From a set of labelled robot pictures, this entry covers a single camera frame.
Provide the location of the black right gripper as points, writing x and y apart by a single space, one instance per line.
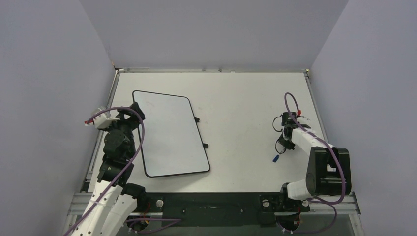
287 131

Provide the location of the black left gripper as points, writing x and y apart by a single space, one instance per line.
134 120

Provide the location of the black framed whiteboard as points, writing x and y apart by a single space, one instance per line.
173 144

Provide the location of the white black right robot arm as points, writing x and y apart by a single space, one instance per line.
328 175

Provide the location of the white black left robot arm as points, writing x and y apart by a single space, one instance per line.
117 165

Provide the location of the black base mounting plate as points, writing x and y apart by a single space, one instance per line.
219 209

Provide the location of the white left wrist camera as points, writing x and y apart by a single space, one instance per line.
102 121

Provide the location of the aluminium front frame rail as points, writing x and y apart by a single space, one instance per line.
79 203

